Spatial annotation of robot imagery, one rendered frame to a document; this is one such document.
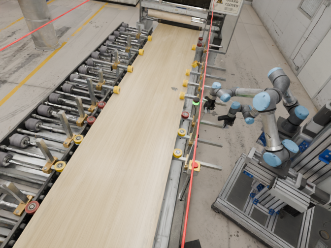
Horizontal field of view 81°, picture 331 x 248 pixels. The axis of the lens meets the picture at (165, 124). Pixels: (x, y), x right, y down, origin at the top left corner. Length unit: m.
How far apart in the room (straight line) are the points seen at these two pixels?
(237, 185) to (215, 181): 0.31
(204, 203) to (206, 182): 0.28
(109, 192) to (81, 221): 0.24
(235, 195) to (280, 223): 0.51
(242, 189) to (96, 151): 1.71
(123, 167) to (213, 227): 1.33
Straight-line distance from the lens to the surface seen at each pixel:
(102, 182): 1.59
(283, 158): 1.61
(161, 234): 1.74
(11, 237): 1.73
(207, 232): 2.48
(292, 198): 1.85
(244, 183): 2.64
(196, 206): 2.54
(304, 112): 2.09
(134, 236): 1.44
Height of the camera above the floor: 2.30
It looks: 47 degrees down
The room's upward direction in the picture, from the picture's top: 9 degrees clockwise
